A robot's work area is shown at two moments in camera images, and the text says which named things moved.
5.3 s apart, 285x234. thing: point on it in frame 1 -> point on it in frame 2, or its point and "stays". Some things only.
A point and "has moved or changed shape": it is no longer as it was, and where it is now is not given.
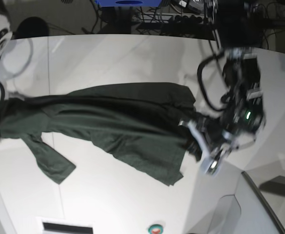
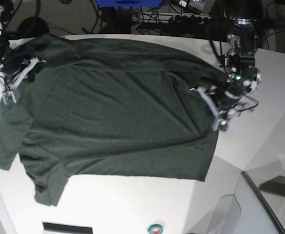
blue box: [128, 3] stays
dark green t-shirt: [145, 129] has moved or changed shape
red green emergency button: [155, 228] stays
